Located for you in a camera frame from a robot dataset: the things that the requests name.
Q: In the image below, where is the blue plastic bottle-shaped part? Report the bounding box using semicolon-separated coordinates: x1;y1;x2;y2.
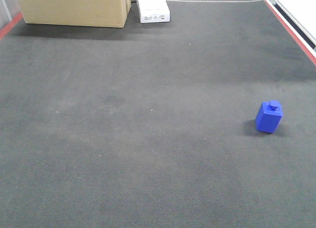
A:
255;100;283;133

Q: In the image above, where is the white conveyor side rail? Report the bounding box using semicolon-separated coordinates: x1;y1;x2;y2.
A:
264;0;316;64

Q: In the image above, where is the large brown cardboard box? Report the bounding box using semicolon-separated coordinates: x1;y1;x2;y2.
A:
18;0;131;28

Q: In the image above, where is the long white cardboard box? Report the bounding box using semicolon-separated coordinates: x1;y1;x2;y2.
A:
136;0;170;24

